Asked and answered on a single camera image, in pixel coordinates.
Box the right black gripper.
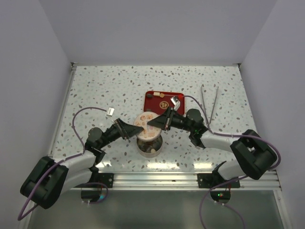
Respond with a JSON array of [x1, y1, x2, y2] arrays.
[[147, 107, 193, 133]]

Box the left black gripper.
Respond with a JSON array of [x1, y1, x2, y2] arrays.
[[98, 118, 143, 149]]

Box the round silver tin lid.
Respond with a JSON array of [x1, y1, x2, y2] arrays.
[[134, 112, 162, 142]]

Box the round silver tin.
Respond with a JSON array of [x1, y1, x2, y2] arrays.
[[136, 135, 163, 158]]

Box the metal tongs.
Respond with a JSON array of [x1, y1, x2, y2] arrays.
[[200, 84, 219, 125]]

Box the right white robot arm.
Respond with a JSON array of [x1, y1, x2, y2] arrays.
[[148, 108, 278, 187]]

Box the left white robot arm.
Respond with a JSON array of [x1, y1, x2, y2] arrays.
[[20, 118, 144, 209]]

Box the red rectangular tray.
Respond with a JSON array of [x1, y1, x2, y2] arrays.
[[143, 91, 185, 115]]

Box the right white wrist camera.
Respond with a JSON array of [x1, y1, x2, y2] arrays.
[[170, 96, 181, 111]]

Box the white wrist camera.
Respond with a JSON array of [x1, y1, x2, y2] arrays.
[[106, 107, 114, 117], [170, 96, 181, 111]]

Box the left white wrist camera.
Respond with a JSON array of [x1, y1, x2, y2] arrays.
[[106, 107, 114, 117]]

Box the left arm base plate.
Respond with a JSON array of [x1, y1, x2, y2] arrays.
[[97, 173, 114, 188]]

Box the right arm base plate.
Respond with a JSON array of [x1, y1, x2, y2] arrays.
[[197, 173, 240, 188]]

